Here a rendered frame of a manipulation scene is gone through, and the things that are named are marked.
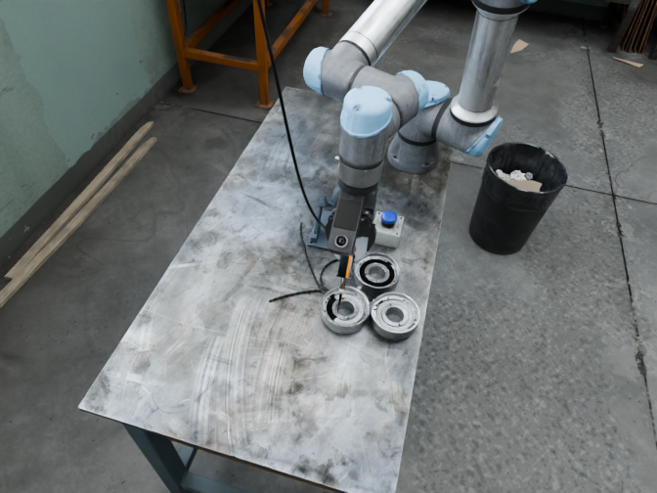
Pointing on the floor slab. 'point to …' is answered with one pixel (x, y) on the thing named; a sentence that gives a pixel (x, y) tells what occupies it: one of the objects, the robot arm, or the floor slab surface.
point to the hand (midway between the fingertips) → (347, 258)
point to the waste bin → (514, 197)
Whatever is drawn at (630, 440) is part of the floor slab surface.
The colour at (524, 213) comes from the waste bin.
